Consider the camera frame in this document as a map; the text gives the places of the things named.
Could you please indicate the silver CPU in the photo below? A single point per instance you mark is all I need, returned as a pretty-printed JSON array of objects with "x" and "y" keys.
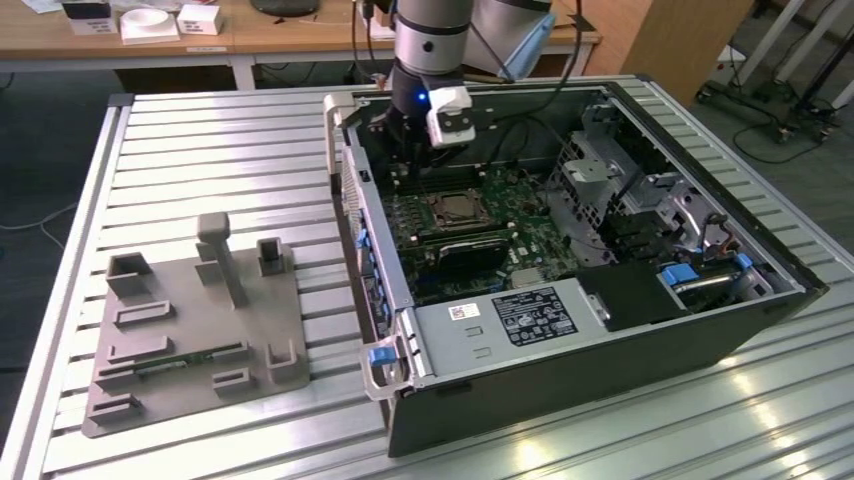
[{"x": 461, "y": 208}]

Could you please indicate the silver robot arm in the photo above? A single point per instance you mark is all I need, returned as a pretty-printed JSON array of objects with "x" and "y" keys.
[{"x": 427, "y": 30}]

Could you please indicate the RAM slot with white clips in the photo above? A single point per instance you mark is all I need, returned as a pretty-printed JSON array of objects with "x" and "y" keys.
[
  {"x": 457, "y": 182},
  {"x": 457, "y": 171}
]

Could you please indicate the CPU socket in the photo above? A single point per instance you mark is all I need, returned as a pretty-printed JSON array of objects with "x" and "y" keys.
[{"x": 442, "y": 226}]

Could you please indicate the wooden desk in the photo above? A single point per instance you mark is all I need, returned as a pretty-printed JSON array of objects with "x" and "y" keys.
[{"x": 301, "y": 35}]

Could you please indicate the blue card retention clip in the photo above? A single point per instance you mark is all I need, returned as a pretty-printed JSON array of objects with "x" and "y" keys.
[{"x": 363, "y": 236}]

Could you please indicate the green RAM stick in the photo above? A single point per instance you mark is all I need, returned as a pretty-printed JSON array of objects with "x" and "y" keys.
[
  {"x": 180, "y": 361},
  {"x": 461, "y": 240}
]

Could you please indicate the black round object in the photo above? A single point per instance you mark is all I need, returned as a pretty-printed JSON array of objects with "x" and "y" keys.
[{"x": 283, "y": 6}]

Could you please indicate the black graphics card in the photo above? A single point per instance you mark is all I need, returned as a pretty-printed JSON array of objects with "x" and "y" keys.
[{"x": 474, "y": 257}]

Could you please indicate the green motherboard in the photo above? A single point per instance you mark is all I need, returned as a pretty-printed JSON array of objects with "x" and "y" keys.
[{"x": 534, "y": 240}]

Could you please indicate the metal drive cage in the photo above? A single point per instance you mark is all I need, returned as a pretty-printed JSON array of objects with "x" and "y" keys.
[{"x": 594, "y": 215}]

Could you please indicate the white printed box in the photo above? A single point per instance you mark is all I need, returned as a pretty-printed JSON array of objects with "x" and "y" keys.
[{"x": 200, "y": 22}]

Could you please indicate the silver chipset heatsink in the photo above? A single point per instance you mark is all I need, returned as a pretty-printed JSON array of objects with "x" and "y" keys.
[{"x": 529, "y": 279}]

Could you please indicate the wooden cabinet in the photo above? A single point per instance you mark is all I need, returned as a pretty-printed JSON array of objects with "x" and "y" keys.
[{"x": 668, "y": 45}]

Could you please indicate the white round bowl stand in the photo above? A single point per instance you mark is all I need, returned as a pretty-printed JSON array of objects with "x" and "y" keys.
[{"x": 150, "y": 32}]

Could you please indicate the grey power supply unit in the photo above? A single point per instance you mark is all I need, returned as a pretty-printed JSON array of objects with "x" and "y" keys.
[{"x": 461, "y": 340}]

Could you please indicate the blue case latch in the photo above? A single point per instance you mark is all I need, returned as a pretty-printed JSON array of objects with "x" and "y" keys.
[{"x": 382, "y": 356}]

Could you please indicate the black plastic shroud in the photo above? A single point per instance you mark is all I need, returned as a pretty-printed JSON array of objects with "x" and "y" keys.
[{"x": 634, "y": 297}]

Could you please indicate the white box with black top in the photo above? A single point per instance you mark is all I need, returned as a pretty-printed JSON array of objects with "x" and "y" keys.
[{"x": 90, "y": 25}]

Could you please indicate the grey parts rack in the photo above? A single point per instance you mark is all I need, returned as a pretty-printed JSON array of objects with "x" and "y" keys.
[{"x": 200, "y": 320}]

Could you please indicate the blue drive clip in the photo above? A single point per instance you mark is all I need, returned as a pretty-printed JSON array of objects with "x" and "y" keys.
[{"x": 742, "y": 262}]

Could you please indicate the wheeled equipment cart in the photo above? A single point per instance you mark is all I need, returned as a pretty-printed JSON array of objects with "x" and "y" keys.
[{"x": 804, "y": 117}]

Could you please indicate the black open PC case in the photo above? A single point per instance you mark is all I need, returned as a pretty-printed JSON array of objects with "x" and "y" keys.
[{"x": 567, "y": 400}]

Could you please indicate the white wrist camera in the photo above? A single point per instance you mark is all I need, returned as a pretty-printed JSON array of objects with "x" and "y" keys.
[{"x": 453, "y": 117}]

